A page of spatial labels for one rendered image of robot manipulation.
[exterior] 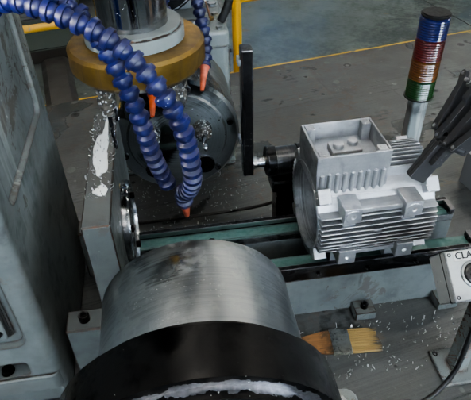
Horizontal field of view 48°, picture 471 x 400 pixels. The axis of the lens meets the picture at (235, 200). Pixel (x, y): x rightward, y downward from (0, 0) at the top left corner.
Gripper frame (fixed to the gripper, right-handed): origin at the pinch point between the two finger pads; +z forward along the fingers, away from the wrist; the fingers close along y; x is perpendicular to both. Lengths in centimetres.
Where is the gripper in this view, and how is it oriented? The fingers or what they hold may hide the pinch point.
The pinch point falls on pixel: (429, 161)
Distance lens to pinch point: 87.9
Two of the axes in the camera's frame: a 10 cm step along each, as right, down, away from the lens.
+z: -4.7, 7.2, 5.1
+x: 8.7, 2.9, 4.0
